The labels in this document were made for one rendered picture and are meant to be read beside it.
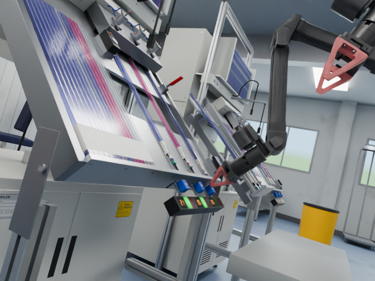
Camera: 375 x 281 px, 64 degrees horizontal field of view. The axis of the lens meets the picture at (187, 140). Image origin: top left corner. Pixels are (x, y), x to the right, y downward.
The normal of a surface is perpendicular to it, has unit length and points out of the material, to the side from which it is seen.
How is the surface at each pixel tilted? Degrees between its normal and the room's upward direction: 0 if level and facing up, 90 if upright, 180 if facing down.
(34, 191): 90
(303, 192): 90
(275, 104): 81
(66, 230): 90
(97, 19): 90
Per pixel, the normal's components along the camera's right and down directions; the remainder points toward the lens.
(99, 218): 0.87, 0.18
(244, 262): -0.43, -0.18
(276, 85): -0.15, -0.27
